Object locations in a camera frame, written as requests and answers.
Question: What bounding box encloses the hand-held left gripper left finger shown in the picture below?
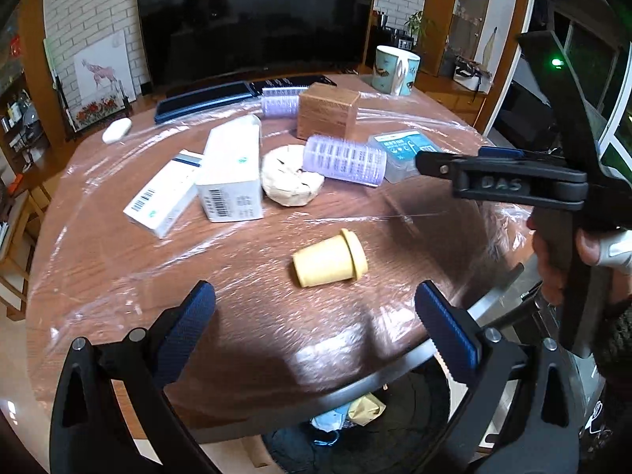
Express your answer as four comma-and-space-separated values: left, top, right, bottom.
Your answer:
49, 280, 218, 474

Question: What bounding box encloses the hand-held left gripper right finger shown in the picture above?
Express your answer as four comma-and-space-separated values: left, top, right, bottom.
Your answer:
414, 280, 583, 474

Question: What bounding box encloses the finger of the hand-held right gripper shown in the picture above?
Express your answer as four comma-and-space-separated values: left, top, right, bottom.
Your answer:
478, 146, 576, 169
415, 150, 589, 205

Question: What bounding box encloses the black trash bin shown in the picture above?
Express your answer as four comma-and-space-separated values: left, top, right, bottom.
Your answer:
261, 360, 455, 474

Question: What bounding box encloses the blue plastic floss box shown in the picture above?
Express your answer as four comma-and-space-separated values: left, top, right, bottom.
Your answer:
368, 130, 438, 184

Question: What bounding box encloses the small white blue-striped box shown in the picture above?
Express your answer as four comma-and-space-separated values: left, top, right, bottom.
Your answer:
123, 149, 204, 239

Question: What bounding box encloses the purple hair roller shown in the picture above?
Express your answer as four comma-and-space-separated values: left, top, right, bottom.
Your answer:
261, 86, 309, 119
303, 134, 387, 188

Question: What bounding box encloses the large white carton box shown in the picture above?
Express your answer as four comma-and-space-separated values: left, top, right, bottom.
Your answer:
196, 113, 264, 223

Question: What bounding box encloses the round paper-wrapped tea cake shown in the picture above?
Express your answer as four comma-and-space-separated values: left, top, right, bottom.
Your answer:
261, 144, 325, 207

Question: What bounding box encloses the person's right forearm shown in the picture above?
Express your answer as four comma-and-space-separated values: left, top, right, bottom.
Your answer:
590, 296, 632, 460

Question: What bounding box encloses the person's right hand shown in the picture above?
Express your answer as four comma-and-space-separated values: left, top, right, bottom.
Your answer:
527, 217, 632, 307

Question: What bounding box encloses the small black device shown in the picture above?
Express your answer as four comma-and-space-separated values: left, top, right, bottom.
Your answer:
453, 55, 493, 90

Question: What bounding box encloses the crumpled yellow paper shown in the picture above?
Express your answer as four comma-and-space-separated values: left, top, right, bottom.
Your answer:
347, 392, 387, 426

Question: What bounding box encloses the teal printed mug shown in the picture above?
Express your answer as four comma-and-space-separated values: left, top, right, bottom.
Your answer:
371, 44, 421, 96

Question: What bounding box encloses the green potted plant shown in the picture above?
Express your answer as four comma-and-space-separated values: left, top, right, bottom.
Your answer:
405, 10, 438, 50

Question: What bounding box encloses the blue face mask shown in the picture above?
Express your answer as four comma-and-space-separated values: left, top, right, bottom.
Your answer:
310, 407, 349, 448

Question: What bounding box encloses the wooden chair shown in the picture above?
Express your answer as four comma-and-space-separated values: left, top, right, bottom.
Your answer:
0, 185, 53, 322

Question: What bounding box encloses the brown wooden box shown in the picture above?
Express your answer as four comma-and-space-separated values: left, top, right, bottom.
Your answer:
296, 83, 361, 141

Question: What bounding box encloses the dark blue case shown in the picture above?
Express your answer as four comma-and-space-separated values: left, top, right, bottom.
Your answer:
154, 80, 252, 124

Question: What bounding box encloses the wooden shelf unit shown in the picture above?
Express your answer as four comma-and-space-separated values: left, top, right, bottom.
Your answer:
0, 20, 55, 198

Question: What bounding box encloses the black television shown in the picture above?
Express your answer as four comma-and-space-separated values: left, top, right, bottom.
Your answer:
135, 0, 378, 94

